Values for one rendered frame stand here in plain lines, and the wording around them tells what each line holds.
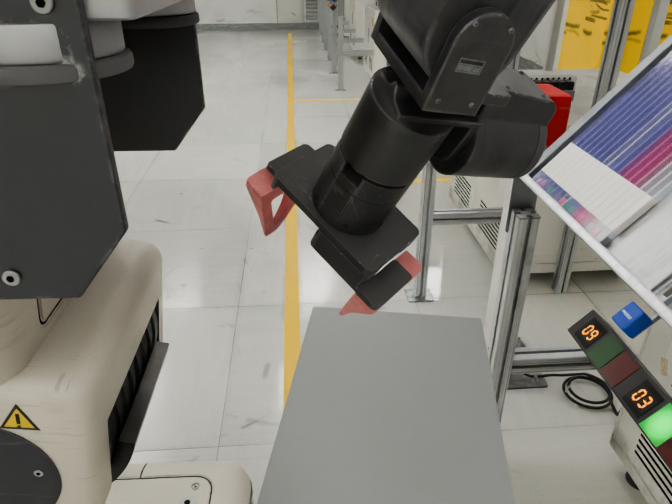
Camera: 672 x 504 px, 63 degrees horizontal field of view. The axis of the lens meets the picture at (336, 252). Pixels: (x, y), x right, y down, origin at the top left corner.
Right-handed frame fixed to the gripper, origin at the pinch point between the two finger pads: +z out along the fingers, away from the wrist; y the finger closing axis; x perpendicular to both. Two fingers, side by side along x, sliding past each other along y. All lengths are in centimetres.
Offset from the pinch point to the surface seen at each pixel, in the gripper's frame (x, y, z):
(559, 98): -91, 2, 18
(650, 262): -34.1, -23.7, -1.5
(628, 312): -26.9, -25.2, 0.4
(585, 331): -27.7, -24.8, 7.0
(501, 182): -134, 1, 73
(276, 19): -585, 440, 447
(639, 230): -39.0, -20.9, -0.8
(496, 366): -52, -29, 50
